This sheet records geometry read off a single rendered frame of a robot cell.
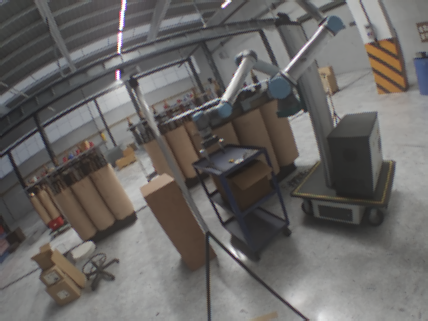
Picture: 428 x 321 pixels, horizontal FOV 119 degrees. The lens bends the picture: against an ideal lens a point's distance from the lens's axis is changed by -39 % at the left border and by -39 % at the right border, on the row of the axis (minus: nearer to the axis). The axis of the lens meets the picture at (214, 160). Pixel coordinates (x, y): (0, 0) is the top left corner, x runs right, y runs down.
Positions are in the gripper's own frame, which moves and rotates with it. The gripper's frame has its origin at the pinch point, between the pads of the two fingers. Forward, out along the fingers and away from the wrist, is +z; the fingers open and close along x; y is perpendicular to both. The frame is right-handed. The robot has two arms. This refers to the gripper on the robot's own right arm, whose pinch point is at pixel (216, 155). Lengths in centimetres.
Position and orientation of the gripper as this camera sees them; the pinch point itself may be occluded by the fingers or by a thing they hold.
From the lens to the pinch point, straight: 153.6
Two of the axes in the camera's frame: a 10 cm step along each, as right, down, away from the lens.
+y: 3.8, 1.2, -9.2
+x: 8.3, -4.8, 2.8
